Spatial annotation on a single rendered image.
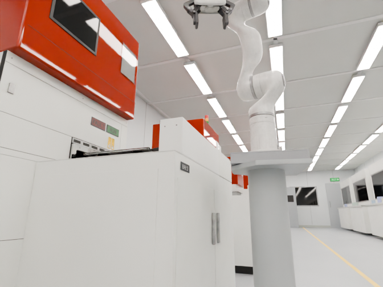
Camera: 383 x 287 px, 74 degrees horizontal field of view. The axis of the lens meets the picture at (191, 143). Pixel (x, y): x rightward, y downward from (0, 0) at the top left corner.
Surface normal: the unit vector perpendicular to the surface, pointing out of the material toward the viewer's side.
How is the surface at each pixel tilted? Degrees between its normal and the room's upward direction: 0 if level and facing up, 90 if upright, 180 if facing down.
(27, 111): 90
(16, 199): 90
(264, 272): 90
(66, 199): 90
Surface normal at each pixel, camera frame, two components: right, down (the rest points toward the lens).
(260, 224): -0.71, -0.19
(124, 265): -0.34, -0.25
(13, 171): 0.94, -0.09
